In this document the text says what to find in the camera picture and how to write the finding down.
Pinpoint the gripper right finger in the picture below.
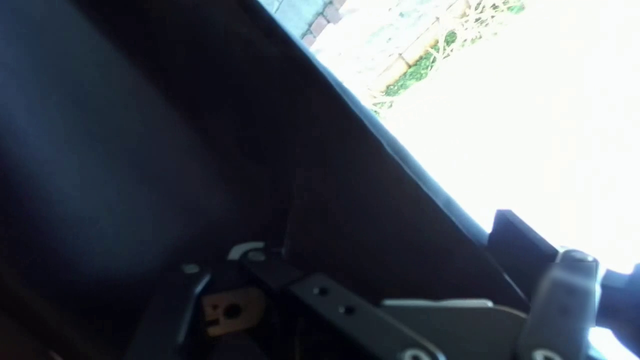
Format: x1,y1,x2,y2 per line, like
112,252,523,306
487,209,640,360

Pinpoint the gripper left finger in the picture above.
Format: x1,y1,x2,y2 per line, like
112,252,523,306
125,242,447,360

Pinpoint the window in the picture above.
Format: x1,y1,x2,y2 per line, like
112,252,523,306
256,0,640,360

